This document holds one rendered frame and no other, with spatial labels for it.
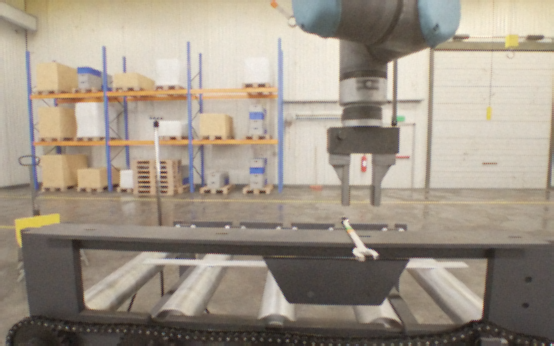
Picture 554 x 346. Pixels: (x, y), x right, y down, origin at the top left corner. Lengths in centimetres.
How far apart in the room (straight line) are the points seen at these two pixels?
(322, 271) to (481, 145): 1082
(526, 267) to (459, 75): 1049
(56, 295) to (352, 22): 91
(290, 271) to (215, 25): 1042
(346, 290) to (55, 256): 74
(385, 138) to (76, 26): 1298
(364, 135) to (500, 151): 1124
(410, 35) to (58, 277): 94
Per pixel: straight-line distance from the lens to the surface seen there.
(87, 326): 87
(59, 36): 1360
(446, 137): 1080
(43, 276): 97
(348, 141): 54
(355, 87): 54
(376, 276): 74
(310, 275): 71
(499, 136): 1172
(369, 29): 42
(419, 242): 66
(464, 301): 106
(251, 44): 1038
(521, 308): 90
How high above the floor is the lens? 136
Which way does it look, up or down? 5 degrees down
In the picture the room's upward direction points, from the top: straight up
